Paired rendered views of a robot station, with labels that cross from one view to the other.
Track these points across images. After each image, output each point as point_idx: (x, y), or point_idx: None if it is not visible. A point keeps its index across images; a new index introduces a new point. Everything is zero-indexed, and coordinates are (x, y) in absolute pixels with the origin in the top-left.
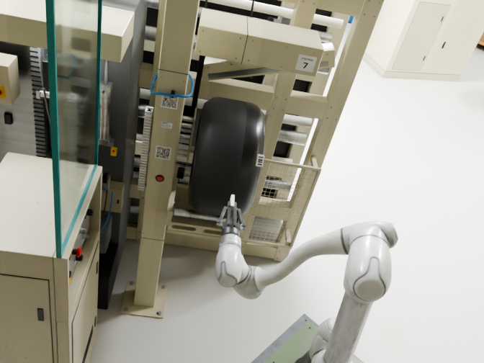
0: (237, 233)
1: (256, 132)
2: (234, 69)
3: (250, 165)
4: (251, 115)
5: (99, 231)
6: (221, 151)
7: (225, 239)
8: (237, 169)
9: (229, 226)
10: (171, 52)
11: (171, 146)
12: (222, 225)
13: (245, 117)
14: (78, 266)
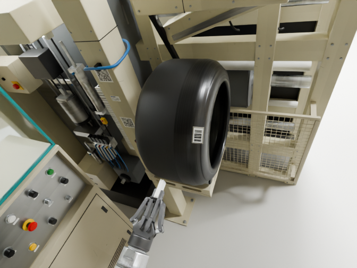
0: (141, 246)
1: (193, 98)
2: (194, 24)
3: (184, 142)
4: (191, 76)
5: (93, 187)
6: (151, 126)
7: (121, 257)
8: (170, 147)
9: (141, 229)
10: (68, 17)
11: (130, 117)
12: (133, 227)
13: (182, 81)
14: (62, 223)
